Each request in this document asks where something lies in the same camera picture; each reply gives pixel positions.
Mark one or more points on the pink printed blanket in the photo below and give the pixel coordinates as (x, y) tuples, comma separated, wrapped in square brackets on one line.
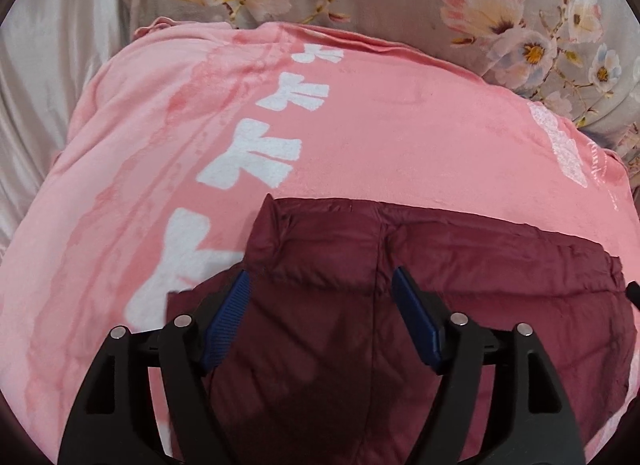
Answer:
[(400, 145)]

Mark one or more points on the maroon puffer jacket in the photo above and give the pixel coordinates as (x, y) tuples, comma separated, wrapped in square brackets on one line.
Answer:
[(350, 255)]

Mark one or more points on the grey satin cloth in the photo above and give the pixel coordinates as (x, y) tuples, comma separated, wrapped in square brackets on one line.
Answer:
[(55, 70)]

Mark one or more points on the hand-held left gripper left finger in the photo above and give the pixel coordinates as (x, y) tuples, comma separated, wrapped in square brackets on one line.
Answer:
[(231, 315)]

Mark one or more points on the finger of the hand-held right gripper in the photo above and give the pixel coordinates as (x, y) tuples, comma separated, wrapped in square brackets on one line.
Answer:
[(634, 292)]

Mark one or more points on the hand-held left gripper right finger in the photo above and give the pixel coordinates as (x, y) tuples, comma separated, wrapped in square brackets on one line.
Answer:
[(416, 320)]

